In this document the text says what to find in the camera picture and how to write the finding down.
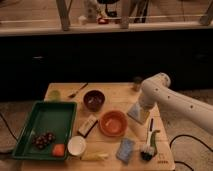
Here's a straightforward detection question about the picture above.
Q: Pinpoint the grey towel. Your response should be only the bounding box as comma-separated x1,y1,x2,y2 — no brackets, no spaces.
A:
127,102,141,124

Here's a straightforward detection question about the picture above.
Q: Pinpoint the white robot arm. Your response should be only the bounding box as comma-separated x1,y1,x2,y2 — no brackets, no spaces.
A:
138,73,213,135

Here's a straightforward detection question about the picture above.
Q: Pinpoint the orange bowl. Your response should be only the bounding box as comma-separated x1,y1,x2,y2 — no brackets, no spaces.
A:
99,110,127,137

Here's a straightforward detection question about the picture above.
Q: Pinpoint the purple bowl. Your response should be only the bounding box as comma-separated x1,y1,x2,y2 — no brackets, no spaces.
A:
83,90,105,112

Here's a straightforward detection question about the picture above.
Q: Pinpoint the white small bowl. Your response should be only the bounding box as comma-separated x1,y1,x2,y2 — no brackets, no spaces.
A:
67,136,86,156

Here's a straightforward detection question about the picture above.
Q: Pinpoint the dark small jar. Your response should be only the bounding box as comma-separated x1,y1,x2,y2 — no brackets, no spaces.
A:
133,77,142,91

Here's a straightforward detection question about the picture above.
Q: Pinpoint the blue sponge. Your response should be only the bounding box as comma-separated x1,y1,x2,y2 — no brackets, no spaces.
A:
116,138,135,164

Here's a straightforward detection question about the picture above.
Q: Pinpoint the yellow banana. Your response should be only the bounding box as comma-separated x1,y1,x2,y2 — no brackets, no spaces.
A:
81,153,109,161

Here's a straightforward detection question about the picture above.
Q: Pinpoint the orange carrot piece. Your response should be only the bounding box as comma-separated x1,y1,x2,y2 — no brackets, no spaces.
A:
52,144,65,157

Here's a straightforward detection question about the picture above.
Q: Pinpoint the green cup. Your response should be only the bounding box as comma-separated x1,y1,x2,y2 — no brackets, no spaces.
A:
48,90,61,101

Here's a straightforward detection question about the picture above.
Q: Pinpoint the green plastic tray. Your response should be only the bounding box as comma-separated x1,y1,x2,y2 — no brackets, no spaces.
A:
12,101,77,161

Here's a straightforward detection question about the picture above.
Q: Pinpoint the red object on shelf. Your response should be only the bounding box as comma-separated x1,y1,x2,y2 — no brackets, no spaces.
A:
98,18,109,24

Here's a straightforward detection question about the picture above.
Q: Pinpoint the dark grapes bunch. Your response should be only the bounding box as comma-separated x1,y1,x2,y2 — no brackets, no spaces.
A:
32,132,56,149

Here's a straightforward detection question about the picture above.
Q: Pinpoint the green handled dish brush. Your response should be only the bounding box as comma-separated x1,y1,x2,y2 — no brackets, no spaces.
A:
140,118,159,161

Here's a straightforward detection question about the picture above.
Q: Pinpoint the black cable right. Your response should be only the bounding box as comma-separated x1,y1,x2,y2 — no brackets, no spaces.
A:
169,134,213,171

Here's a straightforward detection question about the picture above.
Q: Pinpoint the black cable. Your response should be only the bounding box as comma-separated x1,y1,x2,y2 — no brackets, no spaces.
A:
169,134,213,171
0,113,18,155

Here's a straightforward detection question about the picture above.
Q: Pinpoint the black cable left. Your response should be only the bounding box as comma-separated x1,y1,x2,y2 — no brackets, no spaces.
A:
0,113,18,155

